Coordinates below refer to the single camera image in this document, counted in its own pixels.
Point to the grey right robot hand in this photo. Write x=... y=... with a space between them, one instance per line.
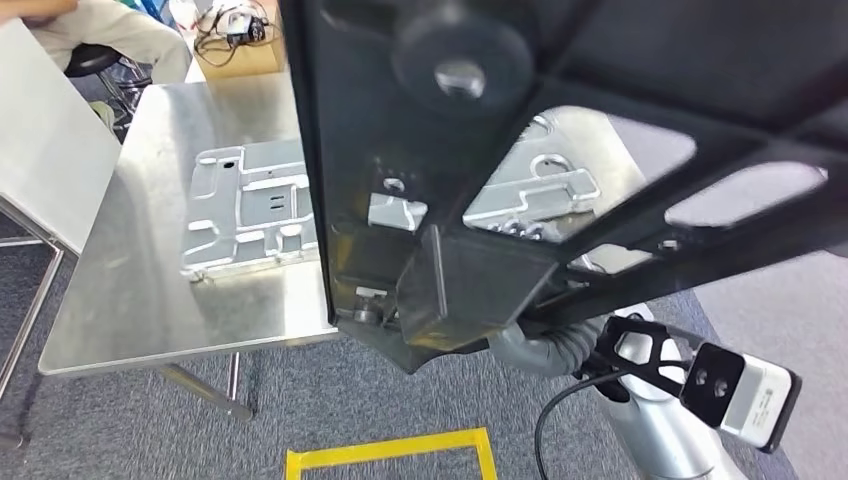
x=523 y=351

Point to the black plastic plate frame part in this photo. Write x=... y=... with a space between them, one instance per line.
x=371 y=132

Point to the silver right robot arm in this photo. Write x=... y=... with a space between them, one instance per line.
x=656 y=437

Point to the stainless steel workbench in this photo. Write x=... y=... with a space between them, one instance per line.
x=166 y=311

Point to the yellow floor tape square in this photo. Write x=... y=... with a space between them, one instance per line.
x=384 y=450

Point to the stamped grey metal panel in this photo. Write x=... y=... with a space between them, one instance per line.
x=252 y=212

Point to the cardboard box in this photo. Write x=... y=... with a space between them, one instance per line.
x=245 y=63

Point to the white-topped steel-leg table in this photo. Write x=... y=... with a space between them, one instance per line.
x=46 y=146

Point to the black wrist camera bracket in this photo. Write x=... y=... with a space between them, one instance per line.
x=652 y=361

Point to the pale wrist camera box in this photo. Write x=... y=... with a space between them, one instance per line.
x=748 y=404

